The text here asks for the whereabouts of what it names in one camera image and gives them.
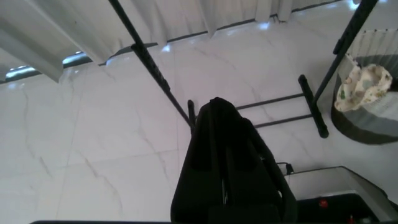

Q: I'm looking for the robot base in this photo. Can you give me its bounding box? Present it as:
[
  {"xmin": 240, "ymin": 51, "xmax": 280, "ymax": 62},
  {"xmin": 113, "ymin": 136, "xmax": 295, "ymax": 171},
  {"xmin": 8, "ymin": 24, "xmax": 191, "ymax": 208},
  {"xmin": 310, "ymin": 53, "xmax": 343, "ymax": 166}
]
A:
[{"xmin": 276, "ymin": 161, "xmax": 398, "ymax": 224}]

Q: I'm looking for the cream printed garment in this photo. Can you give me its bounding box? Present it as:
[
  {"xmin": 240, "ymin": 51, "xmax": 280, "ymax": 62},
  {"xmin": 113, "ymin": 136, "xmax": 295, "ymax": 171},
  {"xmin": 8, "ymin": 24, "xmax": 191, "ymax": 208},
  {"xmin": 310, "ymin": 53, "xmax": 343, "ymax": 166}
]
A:
[{"xmin": 333, "ymin": 63, "xmax": 394, "ymax": 113}]

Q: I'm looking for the white laundry basket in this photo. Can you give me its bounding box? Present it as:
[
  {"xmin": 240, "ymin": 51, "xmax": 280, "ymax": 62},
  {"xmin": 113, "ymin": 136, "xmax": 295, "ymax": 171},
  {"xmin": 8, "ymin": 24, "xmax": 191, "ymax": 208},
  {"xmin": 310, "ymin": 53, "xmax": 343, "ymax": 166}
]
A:
[{"xmin": 330, "ymin": 28, "xmax": 398, "ymax": 146}]

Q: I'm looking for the black garment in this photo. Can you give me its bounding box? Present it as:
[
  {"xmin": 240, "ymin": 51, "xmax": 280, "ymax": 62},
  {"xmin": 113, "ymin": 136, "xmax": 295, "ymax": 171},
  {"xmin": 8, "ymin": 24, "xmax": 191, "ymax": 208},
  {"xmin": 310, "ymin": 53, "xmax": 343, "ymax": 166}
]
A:
[{"xmin": 198, "ymin": 96, "xmax": 299, "ymax": 223}]

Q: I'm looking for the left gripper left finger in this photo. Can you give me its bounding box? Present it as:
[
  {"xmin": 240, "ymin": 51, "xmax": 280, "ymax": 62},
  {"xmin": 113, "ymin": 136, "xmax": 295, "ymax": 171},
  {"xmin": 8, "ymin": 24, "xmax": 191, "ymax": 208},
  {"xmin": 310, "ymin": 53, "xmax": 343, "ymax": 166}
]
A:
[{"xmin": 170, "ymin": 100, "xmax": 226, "ymax": 223}]

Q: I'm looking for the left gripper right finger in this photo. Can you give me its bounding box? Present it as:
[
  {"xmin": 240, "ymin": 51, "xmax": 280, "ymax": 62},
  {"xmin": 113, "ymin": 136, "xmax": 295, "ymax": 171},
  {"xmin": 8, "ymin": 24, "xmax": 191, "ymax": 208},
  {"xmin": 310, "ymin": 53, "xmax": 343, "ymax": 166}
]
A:
[{"xmin": 224, "ymin": 119, "xmax": 283, "ymax": 223}]

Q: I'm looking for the black clothes rack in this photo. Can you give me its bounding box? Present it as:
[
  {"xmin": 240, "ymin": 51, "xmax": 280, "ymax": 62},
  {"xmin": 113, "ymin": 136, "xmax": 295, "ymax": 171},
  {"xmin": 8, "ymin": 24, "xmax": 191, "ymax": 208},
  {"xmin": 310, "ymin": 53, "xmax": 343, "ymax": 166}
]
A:
[{"xmin": 108, "ymin": 0, "xmax": 379, "ymax": 139}]

